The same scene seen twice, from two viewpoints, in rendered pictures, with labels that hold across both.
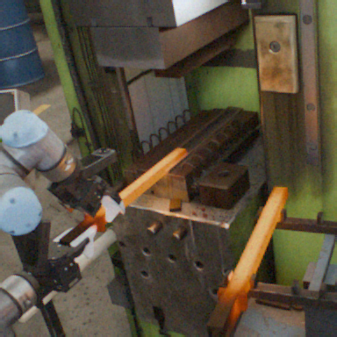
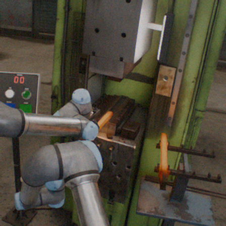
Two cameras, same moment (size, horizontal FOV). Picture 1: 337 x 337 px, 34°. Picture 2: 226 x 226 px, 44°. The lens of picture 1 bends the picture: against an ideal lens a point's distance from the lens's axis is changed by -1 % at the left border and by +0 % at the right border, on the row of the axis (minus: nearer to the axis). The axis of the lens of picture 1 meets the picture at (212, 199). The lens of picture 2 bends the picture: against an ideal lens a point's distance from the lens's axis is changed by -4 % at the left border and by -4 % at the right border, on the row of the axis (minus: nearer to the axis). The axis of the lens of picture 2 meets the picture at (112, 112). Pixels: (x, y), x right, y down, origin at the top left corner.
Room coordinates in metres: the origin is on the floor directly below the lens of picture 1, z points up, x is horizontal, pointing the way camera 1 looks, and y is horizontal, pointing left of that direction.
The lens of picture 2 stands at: (-0.21, 0.56, 1.79)
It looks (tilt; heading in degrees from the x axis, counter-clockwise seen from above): 26 degrees down; 342
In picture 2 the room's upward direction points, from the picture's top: 7 degrees clockwise
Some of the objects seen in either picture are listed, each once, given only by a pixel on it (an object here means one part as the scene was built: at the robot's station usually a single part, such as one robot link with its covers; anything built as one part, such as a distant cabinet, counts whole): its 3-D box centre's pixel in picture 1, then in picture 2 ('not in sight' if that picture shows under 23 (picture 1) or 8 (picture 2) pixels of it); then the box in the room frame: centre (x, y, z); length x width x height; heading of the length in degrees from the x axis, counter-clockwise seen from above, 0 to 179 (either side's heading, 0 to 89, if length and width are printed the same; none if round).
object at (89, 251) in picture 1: (87, 245); not in sight; (0.98, 0.28, 0.98); 0.09 x 0.03 x 0.06; 143
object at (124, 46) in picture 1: (175, 23); (118, 58); (1.43, 0.02, 1.32); 0.42 x 0.20 x 0.10; 146
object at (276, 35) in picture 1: (276, 54); (165, 80); (1.19, -0.19, 1.27); 0.09 x 0.02 x 0.17; 56
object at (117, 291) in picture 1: (123, 291); not in sight; (1.56, 0.37, 0.36); 0.09 x 0.07 x 0.12; 56
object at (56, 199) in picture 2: not in sight; (52, 194); (0.77, 0.46, 0.89); 0.11 x 0.08 x 0.11; 101
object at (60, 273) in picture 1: (47, 273); not in sight; (0.90, 0.36, 0.98); 0.12 x 0.08 x 0.09; 146
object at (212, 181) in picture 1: (225, 185); (130, 129); (1.21, -0.04, 0.95); 0.12 x 0.08 x 0.06; 146
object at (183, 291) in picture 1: (225, 225); (114, 147); (1.41, -0.03, 0.69); 0.56 x 0.38 x 0.45; 146
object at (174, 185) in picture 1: (196, 147); (111, 111); (1.43, 0.02, 0.96); 0.42 x 0.20 x 0.09; 146
